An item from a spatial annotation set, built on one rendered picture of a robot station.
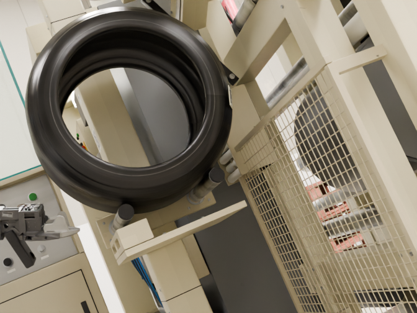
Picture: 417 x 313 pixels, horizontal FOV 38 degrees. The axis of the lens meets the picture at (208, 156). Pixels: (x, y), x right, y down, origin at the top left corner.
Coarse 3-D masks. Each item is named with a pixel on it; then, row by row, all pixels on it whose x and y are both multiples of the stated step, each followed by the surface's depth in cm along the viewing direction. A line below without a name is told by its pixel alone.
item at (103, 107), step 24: (48, 0) 216; (72, 0) 218; (48, 24) 221; (96, 96) 211; (120, 96) 213; (96, 120) 209; (120, 120) 211; (96, 144) 219; (120, 144) 209; (168, 264) 203; (168, 288) 201; (192, 288) 203; (168, 312) 204; (192, 312) 201
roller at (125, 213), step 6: (126, 204) 168; (120, 210) 167; (126, 210) 167; (132, 210) 167; (120, 216) 167; (126, 216) 167; (132, 216) 167; (114, 222) 183; (120, 222) 173; (126, 222) 172; (114, 228) 190; (120, 228) 184
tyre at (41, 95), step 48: (48, 48) 172; (96, 48) 200; (144, 48) 204; (192, 48) 178; (48, 96) 166; (192, 96) 205; (48, 144) 165; (192, 144) 171; (96, 192) 166; (144, 192) 167
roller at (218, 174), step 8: (216, 168) 175; (208, 176) 176; (216, 176) 175; (224, 176) 175; (200, 184) 187; (208, 184) 180; (216, 184) 177; (192, 192) 200; (200, 192) 191; (208, 192) 189; (192, 200) 205
